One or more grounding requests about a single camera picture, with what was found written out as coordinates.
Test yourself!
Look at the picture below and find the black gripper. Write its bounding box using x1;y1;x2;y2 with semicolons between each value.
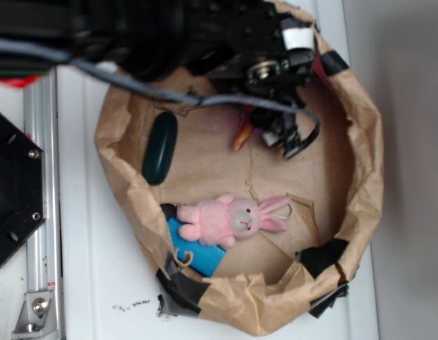
204;1;320;159

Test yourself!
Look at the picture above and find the orange spiral sea shell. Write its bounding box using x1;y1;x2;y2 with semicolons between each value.
233;114;254;151

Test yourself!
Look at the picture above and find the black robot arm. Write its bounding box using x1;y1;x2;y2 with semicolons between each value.
0;1;320;158

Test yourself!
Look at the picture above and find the dark green oval case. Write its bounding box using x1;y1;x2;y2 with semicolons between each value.
142;111;178;186

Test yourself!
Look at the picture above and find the pink plush bunny toy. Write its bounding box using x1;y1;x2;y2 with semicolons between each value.
176;193;291;248

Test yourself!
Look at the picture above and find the brown paper bag bin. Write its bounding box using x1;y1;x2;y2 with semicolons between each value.
94;0;385;337

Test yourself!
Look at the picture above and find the blue rectangular block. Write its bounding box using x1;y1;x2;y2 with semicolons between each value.
168;217;226;277

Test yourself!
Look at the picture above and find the grey sleeved cable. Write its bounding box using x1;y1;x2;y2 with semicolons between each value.
0;38;321;142

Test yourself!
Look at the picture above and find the aluminium extrusion rail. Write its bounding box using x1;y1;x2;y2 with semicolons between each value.
12;71;65;339

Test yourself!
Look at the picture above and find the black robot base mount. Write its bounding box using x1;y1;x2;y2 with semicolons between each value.
0;113;45;268

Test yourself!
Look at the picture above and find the metal corner bracket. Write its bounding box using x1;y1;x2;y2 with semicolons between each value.
11;290;60;339

